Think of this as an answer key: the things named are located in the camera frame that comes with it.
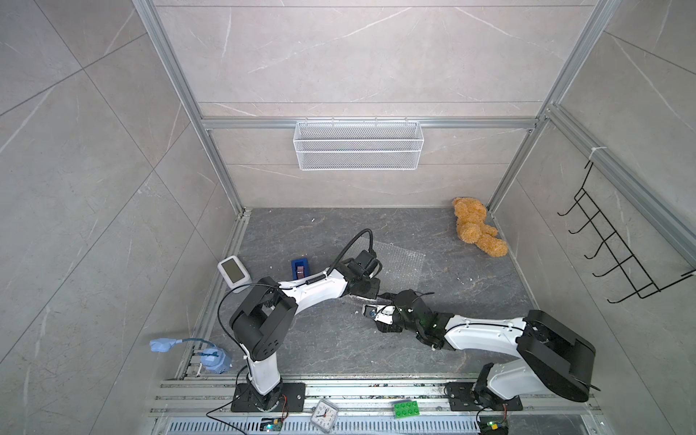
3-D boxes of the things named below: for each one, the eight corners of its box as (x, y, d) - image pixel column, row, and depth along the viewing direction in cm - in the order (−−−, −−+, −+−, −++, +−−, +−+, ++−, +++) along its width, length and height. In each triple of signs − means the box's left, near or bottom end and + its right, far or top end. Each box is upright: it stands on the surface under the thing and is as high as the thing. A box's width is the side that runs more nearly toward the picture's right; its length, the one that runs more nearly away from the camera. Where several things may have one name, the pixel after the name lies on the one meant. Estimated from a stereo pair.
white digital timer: (236, 297, 95) (230, 290, 91) (220, 271, 102) (214, 264, 98) (256, 283, 99) (252, 276, 95) (239, 260, 105) (235, 252, 101)
